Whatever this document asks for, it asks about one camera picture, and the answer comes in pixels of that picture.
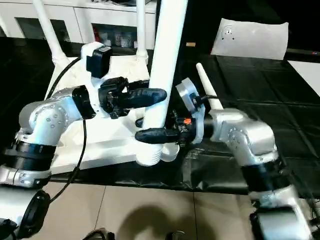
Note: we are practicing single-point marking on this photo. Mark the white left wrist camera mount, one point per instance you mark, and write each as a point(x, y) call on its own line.
point(95, 85)

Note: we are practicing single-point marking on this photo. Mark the black cabinet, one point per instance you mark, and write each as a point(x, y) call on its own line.
point(197, 22)

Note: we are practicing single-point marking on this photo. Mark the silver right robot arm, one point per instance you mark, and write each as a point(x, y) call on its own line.
point(250, 135)

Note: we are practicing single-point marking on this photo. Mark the dark robot foot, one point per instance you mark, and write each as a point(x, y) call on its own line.
point(100, 235)

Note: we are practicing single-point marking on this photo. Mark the black robot foot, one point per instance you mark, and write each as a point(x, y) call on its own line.
point(176, 236)

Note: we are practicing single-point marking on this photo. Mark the white plastic seat panel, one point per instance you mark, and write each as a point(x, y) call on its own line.
point(250, 37)

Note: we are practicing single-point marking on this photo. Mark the white flat board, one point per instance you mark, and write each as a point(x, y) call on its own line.
point(307, 75)

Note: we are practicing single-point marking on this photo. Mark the white plastic table leg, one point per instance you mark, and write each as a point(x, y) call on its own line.
point(142, 30)
point(208, 85)
point(167, 50)
point(50, 35)

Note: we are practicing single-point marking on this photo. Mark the white cabinet with glass doors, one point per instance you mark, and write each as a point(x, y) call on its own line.
point(75, 17)

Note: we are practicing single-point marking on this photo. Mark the small gold label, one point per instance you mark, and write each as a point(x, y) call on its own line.
point(190, 44)

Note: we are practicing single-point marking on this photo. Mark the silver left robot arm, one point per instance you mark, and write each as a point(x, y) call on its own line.
point(45, 117)

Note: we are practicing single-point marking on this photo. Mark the white plastic table top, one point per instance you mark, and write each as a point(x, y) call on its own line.
point(112, 150)

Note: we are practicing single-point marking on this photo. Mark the black table mat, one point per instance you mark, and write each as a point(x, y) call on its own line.
point(262, 87)

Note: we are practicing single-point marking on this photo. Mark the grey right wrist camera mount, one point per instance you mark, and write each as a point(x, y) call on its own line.
point(186, 92)

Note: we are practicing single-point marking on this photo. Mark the black rod with red mark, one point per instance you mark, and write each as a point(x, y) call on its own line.
point(303, 52)

